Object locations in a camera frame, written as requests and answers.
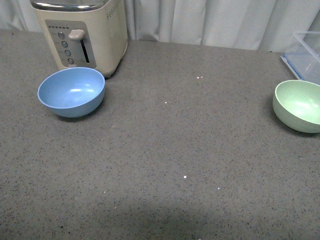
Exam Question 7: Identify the green bowl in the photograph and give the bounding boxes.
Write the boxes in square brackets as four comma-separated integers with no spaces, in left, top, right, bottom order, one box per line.
[272,80,320,134]

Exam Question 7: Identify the blue-rimmed container lid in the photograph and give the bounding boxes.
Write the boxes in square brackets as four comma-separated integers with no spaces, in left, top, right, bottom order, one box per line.
[281,53,305,80]

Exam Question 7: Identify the white curtain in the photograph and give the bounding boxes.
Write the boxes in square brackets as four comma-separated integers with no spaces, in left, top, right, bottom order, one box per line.
[0,0,320,53]

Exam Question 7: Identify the clear plastic food container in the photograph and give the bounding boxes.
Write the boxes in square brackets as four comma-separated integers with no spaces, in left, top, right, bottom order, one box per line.
[293,31,320,85]

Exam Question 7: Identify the blue bowl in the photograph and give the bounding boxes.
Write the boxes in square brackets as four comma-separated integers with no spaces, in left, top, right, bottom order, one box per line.
[37,67,106,118]

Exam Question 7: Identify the cream two-slot toaster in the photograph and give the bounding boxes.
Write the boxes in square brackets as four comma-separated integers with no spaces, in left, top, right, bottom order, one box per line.
[30,0,128,78]

